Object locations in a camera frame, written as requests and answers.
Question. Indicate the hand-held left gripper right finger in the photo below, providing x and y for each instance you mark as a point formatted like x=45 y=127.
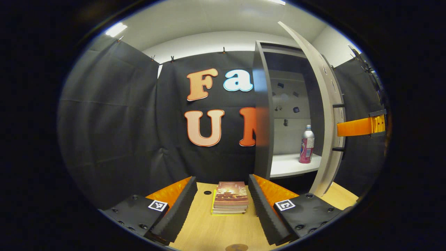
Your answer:
x=264 y=212

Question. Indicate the grey cabinet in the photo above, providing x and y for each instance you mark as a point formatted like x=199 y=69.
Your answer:
x=292 y=164

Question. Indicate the silver bottle with pink label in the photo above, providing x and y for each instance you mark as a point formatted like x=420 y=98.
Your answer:
x=306 y=144

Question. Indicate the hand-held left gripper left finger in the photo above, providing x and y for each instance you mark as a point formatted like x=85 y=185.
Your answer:
x=177 y=212

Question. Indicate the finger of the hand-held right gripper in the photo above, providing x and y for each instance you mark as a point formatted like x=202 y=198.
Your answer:
x=355 y=127

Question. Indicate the large ceiling light panel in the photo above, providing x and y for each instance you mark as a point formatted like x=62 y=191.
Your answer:
x=277 y=1

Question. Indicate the black backdrop cloth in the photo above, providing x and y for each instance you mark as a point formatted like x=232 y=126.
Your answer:
x=122 y=122

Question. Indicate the brown cover book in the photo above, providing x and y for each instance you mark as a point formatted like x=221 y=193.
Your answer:
x=231 y=193

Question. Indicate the row of small cloth clips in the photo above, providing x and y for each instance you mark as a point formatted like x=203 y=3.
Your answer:
x=171 y=58

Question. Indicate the small ceiling light panel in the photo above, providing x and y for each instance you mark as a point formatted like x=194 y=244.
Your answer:
x=116 y=29

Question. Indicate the beige cabinet door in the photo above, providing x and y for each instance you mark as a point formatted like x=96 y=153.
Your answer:
x=331 y=132

